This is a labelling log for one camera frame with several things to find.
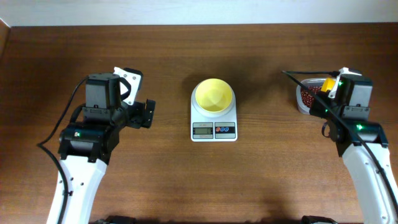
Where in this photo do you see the orange plastic measuring scoop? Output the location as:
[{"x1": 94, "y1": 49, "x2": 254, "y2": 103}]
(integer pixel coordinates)
[{"x1": 320, "y1": 78, "x2": 336, "y2": 92}]

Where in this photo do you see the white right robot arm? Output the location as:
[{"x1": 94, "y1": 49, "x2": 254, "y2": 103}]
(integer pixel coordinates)
[{"x1": 310, "y1": 74, "x2": 397, "y2": 223}]

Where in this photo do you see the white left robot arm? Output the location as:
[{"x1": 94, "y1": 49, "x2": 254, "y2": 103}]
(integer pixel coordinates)
[{"x1": 47, "y1": 68, "x2": 155, "y2": 223}]

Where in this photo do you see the white digital kitchen scale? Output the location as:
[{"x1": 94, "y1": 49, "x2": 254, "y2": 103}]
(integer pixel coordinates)
[{"x1": 190, "y1": 85, "x2": 238, "y2": 142}]

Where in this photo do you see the yellow plastic bowl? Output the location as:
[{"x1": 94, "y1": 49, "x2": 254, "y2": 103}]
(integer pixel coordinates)
[{"x1": 195, "y1": 78, "x2": 233, "y2": 113}]

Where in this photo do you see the clear container of red beans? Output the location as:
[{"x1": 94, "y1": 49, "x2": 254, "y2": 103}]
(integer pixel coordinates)
[{"x1": 296, "y1": 78, "x2": 333, "y2": 118}]

